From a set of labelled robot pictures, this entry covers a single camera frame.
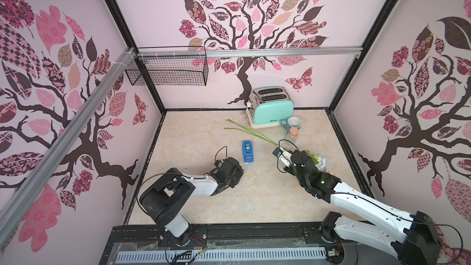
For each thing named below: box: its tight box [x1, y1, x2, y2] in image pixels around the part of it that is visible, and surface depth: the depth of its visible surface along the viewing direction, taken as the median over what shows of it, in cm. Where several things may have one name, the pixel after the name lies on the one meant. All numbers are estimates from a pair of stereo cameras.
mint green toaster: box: [245, 85, 295, 129], surface depth 106 cm
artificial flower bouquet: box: [223, 119, 334, 177], surface depth 79 cm
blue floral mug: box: [280, 116, 303, 133], surface depth 105 cm
